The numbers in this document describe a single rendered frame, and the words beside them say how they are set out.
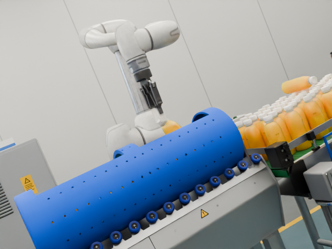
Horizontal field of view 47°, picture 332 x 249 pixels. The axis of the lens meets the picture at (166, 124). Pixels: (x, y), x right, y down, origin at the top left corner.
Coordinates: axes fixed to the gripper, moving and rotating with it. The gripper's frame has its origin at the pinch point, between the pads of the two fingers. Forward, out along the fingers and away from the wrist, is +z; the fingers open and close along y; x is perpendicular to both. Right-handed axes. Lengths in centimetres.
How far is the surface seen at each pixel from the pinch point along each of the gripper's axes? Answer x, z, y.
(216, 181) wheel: 5.1, 32.7, 16.4
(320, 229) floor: 117, 128, -68
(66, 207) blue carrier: -52, 15, 19
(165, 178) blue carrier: -15.9, 21.8, 19.5
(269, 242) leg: 18, 68, 15
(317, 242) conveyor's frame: 64, 98, -13
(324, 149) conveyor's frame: 53, 40, 28
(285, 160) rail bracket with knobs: 30, 35, 30
